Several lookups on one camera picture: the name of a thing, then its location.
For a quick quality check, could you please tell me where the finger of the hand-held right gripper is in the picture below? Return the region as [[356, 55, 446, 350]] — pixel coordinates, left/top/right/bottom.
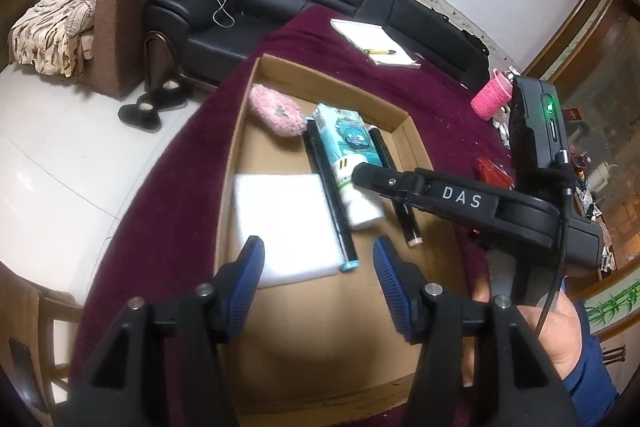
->
[[351, 163, 501, 225]]

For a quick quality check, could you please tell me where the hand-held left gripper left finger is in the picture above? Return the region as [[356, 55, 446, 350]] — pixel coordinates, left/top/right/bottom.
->
[[55, 235, 266, 427]]

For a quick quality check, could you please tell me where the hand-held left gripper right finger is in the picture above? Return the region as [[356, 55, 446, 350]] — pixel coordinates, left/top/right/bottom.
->
[[372, 235, 586, 427]]

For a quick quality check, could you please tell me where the black tube pale end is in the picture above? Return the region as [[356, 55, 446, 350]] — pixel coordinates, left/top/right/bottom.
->
[[367, 124, 425, 249]]

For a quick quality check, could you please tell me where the red pouch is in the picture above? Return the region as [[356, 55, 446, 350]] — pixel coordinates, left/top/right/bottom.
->
[[475, 155, 516, 190]]

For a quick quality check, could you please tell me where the black tube cyan cap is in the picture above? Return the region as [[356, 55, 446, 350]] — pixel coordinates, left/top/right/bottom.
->
[[301, 119, 361, 273]]

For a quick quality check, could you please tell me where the white foam sheet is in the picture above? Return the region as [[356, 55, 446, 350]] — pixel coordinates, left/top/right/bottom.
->
[[233, 172, 341, 290]]

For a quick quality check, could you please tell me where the brown cardboard box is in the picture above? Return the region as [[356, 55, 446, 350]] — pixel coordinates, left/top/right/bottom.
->
[[214, 53, 481, 418]]

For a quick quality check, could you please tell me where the pink fuzzy pad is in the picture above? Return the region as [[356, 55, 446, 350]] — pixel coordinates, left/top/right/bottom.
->
[[249, 83, 307, 140]]

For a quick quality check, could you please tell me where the person's right forearm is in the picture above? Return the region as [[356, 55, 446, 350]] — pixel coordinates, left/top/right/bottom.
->
[[557, 299, 621, 427]]

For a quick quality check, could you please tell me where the person's right hand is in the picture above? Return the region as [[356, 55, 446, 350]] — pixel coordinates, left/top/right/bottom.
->
[[520, 292, 585, 382]]

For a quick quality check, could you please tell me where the white cloth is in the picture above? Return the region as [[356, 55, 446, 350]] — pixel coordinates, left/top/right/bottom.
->
[[492, 104, 513, 148]]

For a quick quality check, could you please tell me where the pink knit covered bottle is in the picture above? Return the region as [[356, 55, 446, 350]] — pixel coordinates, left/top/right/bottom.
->
[[470, 68, 516, 122]]

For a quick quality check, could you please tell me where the white teapot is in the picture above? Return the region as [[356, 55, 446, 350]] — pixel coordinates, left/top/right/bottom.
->
[[585, 159, 618, 192]]

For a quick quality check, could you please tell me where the pile of counter clutter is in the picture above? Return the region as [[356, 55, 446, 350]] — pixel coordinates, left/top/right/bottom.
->
[[565, 107, 631, 278]]

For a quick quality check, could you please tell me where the wooden counter cabinet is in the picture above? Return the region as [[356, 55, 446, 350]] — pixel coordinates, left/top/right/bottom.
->
[[520, 0, 640, 288]]

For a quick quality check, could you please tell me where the white notebook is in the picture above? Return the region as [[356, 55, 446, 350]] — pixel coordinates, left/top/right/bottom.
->
[[330, 18, 422, 70]]

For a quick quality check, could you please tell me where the green bamboo decoration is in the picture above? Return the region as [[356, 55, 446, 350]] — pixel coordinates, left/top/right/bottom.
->
[[585, 279, 640, 333]]

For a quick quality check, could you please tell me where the wooden chair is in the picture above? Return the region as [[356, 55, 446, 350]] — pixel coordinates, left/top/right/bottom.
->
[[0, 264, 83, 413]]

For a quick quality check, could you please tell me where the black slipper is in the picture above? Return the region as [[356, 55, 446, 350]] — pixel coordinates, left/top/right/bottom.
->
[[117, 102, 163, 134], [137, 79, 190, 112]]

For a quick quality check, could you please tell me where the brown armchair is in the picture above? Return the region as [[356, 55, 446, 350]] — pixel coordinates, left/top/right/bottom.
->
[[95, 0, 241, 100]]

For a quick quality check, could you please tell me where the beige patterned blanket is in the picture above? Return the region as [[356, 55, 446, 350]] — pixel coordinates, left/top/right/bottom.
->
[[7, 0, 101, 78]]

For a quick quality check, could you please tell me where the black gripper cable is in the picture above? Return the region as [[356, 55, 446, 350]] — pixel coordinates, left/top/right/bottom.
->
[[532, 149, 576, 338]]

